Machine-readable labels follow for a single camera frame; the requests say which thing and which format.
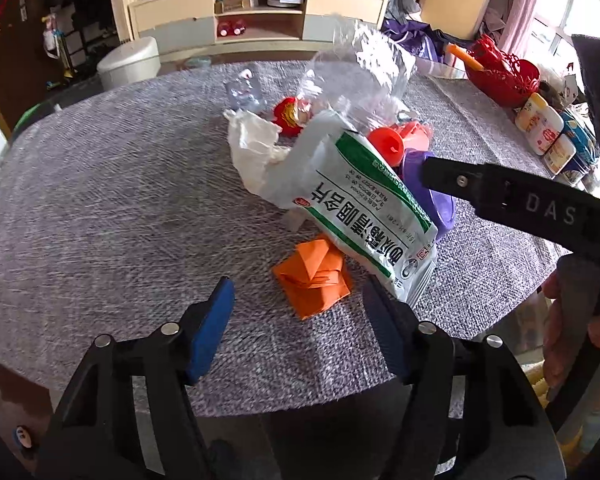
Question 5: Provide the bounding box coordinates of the white green medicine packet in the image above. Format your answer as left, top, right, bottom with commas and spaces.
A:
260, 110, 438, 306

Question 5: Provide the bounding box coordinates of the red plush lantern ornament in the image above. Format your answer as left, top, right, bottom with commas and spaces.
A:
273, 96, 311, 138

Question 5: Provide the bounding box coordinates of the person's right hand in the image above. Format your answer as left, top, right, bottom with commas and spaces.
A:
542, 270, 600, 388

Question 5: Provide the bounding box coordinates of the orange folded paper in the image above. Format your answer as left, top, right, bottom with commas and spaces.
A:
272, 235, 353, 320

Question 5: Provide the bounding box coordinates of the white yogurt bottle pack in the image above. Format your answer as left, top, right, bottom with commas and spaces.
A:
515, 92, 577, 176

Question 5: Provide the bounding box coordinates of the grey woven tablecloth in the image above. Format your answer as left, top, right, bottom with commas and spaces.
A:
0, 58, 571, 418

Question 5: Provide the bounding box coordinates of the red plastic cup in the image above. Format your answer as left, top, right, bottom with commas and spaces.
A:
367, 120, 434, 167

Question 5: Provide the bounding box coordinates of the purple bag on floor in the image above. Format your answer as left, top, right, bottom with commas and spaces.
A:
381, 18, 475, 63

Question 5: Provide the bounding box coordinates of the clear plastic bag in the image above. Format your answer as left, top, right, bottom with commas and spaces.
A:
223, 13, 420, 134

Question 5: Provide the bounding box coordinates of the white round stool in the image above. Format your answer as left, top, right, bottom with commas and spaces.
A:
97, 37, 161, 91

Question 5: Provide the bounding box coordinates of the beige TV cabinet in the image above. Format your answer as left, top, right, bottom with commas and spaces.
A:
126, 0, 388, 61

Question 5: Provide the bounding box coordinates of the orange handled tool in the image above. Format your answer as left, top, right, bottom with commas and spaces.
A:
445, 44, 484, 72

